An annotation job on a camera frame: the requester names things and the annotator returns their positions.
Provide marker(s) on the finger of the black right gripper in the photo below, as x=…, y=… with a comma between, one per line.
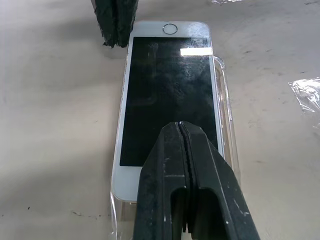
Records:
x=126, y=22
x=106, y=22

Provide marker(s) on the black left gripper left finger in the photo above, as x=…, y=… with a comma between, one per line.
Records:
x=155, y=180

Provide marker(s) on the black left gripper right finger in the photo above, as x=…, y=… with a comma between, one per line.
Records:
x=215, y=175

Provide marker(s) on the clear plastic phone case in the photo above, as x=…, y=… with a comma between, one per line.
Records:
x=230, y=130

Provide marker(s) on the white smartphone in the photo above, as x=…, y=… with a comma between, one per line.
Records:
x=160, y=100

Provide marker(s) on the crumpled clear plastic wrap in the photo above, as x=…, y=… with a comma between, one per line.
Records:
x=225, y=1
x=306, y=96

